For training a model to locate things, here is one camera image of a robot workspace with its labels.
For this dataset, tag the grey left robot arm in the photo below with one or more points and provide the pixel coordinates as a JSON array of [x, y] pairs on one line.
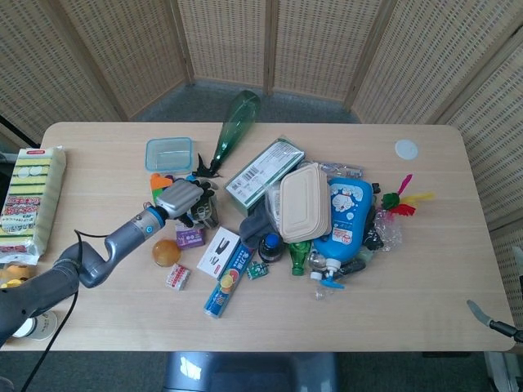
[[102, 253]]

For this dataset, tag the white red-print packet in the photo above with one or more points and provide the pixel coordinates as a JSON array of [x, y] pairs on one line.
[[178, 277]]

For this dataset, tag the cola bottle blue cap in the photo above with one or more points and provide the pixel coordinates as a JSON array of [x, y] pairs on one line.
[[270, 248]]

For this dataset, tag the clear plastic film scrap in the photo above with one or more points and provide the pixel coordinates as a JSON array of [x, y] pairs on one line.
[[322, 292]]

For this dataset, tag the green soda bottle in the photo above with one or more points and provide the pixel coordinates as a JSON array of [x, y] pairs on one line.
[[299, 255]]

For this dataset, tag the blue cling film roll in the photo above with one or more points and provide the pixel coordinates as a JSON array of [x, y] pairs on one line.
[[229, 281]]

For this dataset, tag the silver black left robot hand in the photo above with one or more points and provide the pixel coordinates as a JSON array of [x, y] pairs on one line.
[[180, 200]]

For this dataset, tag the pale green soap bar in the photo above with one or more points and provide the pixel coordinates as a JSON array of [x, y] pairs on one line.
[[365, 256]]

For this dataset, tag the colourful feather shuttlecock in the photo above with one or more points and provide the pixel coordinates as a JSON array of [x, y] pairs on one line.
[[398, 202]]

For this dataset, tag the clear plastic packet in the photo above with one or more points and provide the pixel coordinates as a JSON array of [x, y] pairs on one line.
[[341, 169]]

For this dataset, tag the yellow sponge multipack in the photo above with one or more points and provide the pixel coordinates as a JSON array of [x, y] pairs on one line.
[[30, 200]]

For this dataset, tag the green plastic bottle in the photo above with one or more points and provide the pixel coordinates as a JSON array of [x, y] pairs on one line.
[[237, 122]]

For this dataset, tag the clear crinkled plastic bag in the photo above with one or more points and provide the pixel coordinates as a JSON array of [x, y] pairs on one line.
[[388, 228]]

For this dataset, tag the small purple box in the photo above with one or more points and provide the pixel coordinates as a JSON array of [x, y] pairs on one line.
[[191, 237]]

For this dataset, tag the orange round ball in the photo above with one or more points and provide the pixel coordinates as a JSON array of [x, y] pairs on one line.
[[166, 253]]

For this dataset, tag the woven folding screen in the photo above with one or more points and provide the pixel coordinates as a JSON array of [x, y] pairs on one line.
[[102, 49]]

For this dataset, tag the beige lunch box stack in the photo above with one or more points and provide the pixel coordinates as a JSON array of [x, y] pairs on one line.
[[304, 202]]

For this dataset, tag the black spiky clip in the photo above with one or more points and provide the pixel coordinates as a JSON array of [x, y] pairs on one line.
[[205, 169]]

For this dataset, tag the clear bottle white cap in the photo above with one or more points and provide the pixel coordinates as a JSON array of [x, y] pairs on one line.
[[316, 263]]

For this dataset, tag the white round table grommet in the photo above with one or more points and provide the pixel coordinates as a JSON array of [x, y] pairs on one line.
[[406, 149]]

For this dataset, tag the black glossy object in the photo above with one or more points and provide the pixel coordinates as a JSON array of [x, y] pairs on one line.
[[374, 234]]

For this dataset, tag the black speckled tube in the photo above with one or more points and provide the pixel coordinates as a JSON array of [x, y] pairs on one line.
[[353, 266]]

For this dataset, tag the clear container blue lid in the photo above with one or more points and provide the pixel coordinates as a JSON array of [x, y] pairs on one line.
[[168, 154]]

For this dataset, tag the grey sock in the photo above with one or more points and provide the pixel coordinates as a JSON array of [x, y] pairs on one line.
[[255, 226]]

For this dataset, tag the yellow plush toy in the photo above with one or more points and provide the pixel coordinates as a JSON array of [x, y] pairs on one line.
[[16, 275]]

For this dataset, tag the blue pump bottle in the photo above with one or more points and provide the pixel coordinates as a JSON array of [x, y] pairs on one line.
[[349, 220]]

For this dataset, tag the green white carton box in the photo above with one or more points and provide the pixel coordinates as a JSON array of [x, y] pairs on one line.
[[261, 171]]

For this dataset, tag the white stapler box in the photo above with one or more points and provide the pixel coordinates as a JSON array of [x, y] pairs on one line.
[[218, 252]]

